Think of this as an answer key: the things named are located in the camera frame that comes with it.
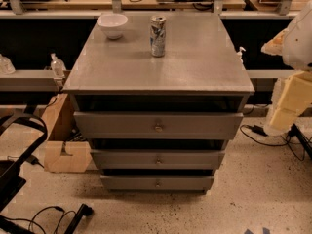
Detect white bowl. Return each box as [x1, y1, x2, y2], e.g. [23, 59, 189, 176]
[97, 13, 128, 40]

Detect black cable on floor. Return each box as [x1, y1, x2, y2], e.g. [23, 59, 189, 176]
[0, 205, 77, 234]

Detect grey top drawer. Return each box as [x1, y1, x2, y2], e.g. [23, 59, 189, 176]
[74, 112, 243, 140]

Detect grey drawer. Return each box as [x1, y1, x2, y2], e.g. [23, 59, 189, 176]
[100, 175, 215, 191]
[74, 112, 243, 140]
[91, 149, 225, 170]

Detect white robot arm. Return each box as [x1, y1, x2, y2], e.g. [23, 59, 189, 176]
[261, 1, 312, 137]

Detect black power adapter with cable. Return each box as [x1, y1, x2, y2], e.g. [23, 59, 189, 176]
[239, 123, 306, 162]

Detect clear bottle at left edge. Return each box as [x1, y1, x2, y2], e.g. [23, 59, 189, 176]
[0, 54, 16, 74]

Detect grey bottom drawer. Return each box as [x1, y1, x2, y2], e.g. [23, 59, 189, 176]
[100, 175, 215, 191]

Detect black chair frame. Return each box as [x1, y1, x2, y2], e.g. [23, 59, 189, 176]
[0, 112, 48, 211]

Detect silver drink can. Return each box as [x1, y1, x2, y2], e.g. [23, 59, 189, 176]
[150, 16, 166, 58]

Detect small white pump bottle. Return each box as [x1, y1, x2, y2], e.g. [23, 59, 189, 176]
[237, 46, 246, 63]

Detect wooden block stand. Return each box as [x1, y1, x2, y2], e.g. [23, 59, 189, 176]
[42, 94, 92, 173]

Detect black bar on floor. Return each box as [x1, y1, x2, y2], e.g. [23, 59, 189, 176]
[64, 204, 94, 234]

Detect grey drawer cabinet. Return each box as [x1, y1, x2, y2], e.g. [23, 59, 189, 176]
[61, 11, 255, 195]

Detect clear pump bottle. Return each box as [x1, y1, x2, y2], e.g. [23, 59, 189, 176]
[51, 53, 65, 78]

